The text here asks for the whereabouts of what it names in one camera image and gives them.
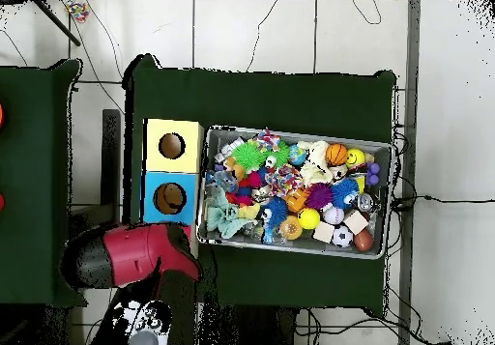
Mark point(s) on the dark green side table cloth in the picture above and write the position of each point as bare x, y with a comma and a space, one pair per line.
34, 167

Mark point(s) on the large green spiky ball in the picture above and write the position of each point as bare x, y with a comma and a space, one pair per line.
249, 155

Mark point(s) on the orange basketball toy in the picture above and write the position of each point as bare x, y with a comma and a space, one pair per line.
336, 154

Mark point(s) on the black rod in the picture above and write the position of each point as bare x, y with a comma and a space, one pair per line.
58, 23

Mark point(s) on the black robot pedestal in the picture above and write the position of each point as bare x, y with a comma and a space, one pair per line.
255, 327

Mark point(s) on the wooden box with three holes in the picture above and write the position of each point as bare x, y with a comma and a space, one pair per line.
170, 155

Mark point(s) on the purple spiky ball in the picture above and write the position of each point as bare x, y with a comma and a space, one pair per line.
319, 196

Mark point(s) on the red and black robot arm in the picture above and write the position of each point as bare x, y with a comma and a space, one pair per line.
135, 252

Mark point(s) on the yellow smiley face ball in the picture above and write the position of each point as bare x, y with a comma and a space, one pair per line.
355, 157

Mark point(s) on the black upright panel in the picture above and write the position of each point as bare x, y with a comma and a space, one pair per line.
111, 167

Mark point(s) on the brown bear plush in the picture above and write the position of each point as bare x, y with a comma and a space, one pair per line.
232, 165

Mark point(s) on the black and white soccer ball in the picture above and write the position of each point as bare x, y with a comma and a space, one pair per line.
342, 236

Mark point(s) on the yellow duck plush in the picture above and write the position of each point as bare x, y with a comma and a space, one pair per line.
249, 210

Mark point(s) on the brown football toy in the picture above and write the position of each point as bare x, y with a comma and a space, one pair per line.
363, 240

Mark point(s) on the plain yellow ball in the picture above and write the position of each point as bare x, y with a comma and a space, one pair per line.
308, 218

